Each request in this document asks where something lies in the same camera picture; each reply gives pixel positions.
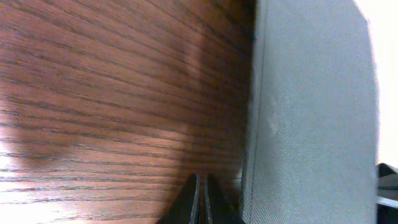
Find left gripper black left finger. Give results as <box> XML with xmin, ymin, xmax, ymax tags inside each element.
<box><xmin>156</xmin><ymin>174</ymin><xmax>200</xmax><ymax>224</ymax></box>

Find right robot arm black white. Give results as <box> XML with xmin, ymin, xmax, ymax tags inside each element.
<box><xmin>376</xmin><ymin>163</ymin><xmax>397</xmax><ymax>224</ymax></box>

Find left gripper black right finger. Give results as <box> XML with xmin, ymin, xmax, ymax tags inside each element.
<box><xmin>204</xmin><ymin>174</ymin><xmax>246</xmax><ymax>224</ymax></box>

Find black gift box with lid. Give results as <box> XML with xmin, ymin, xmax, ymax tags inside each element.
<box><xmin>240</xmin><ymin>0</ymin><xmax>378</xmax><ymax>223</ymax></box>

